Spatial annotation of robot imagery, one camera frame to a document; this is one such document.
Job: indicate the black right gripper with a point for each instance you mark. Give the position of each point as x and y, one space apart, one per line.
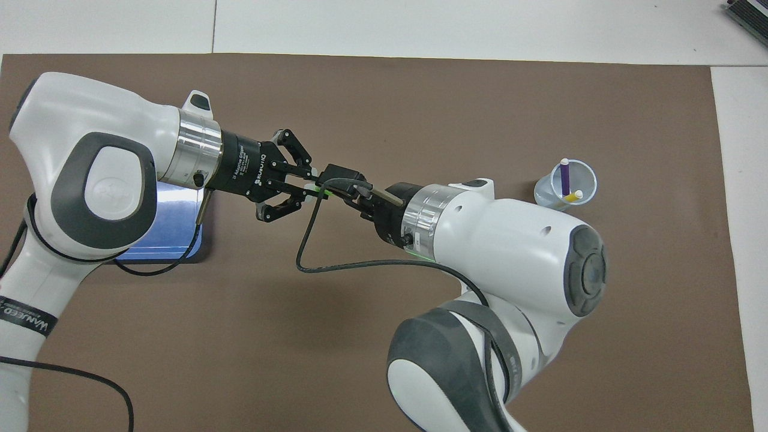
393 219

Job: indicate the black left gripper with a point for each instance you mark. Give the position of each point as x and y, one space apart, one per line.
246 168

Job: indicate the green pen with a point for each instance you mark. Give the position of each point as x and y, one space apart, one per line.
321 191

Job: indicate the purple pen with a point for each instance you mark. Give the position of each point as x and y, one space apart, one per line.
565 177

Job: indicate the yellow pen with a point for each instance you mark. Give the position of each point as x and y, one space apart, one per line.
575 195

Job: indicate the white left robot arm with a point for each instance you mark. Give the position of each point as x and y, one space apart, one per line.
78 138

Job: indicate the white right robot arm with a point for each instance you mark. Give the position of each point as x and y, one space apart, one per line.
510 240

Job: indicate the brown table mat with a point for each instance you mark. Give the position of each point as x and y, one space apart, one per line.
384 108

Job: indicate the blue plastic tray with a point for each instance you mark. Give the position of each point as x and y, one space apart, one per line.
174 240

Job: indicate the translucent plastic cup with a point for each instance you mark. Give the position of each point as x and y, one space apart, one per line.
546 197

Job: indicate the grey ribbed device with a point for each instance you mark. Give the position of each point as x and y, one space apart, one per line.
750 15

